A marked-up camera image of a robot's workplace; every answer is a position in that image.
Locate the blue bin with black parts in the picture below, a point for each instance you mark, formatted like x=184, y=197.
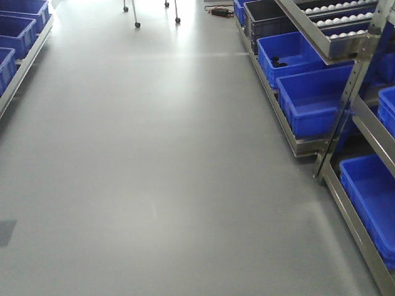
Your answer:
x=286, y=54

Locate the blue bin lower shelf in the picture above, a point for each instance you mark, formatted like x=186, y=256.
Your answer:
x=370, y=187

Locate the blue bin shelf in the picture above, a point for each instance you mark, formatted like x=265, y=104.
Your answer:
x=370, y=187
x=18, y=33

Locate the blue bin left shelf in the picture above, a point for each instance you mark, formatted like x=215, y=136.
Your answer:
x=18, y=33

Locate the blue floor bin middle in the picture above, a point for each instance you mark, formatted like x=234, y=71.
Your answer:
x=309, y=100

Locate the dark grey bin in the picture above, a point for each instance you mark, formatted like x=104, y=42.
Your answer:
x=263, y=19

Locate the steel flow rack frame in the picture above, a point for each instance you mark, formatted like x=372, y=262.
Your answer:
x=360, y=34

